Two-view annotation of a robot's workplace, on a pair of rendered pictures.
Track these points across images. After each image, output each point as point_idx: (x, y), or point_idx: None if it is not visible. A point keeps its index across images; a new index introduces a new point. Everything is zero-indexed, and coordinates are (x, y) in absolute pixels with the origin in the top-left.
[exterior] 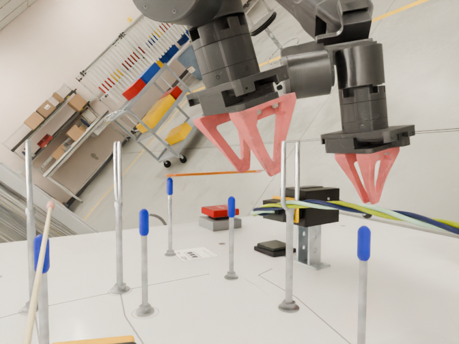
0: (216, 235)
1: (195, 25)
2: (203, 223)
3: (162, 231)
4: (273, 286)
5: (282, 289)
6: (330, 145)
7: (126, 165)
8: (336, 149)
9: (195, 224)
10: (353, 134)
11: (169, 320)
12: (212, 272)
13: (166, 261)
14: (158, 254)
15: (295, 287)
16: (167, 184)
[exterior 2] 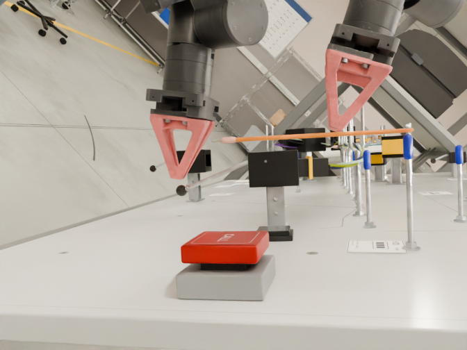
0: (288, 267)
1: (411, 11)
2: (268, 279)
3: (384, 296)
4: (345, 221)
5: (342, 220)
6: (207, 108)
7: None
8: (208, 114)
9: (267, 307)
10: (213, 101)
11: (444, 218)
12: (381, 231)
13: (423, 243)
14: (429, 252)
15: (331, 220)
16: (411, 143)
